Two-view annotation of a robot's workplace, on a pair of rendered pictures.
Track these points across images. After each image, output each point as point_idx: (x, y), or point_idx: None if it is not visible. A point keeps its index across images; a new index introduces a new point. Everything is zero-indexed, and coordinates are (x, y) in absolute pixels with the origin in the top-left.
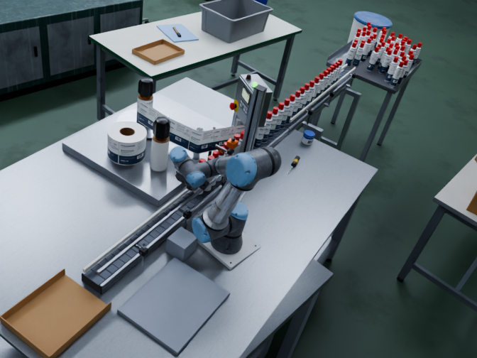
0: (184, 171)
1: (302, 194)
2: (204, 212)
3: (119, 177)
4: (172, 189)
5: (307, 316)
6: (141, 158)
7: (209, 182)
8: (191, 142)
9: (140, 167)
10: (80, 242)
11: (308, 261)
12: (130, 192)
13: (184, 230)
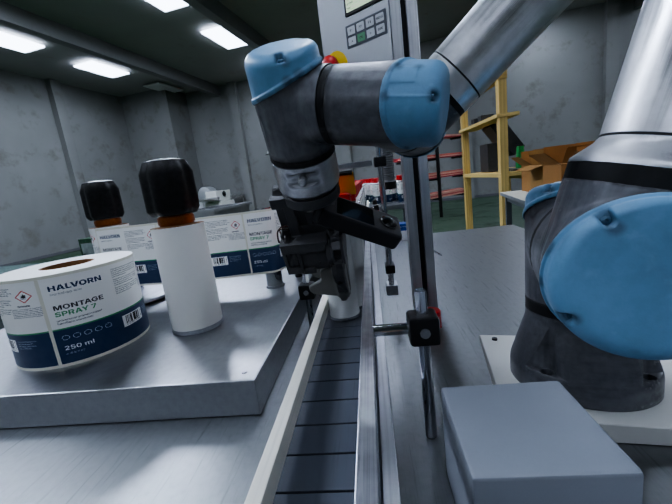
0: (358, 81)
1: (500, 261)
2: (612, 151)
3: (69, 396)
4: (273, 340)
5: None
6: (140, 326)
7: (396, 217)
8: (253, 249)
9: (145, 344)
10: None
11: None
12: (129, 425)
13: (476, 392)
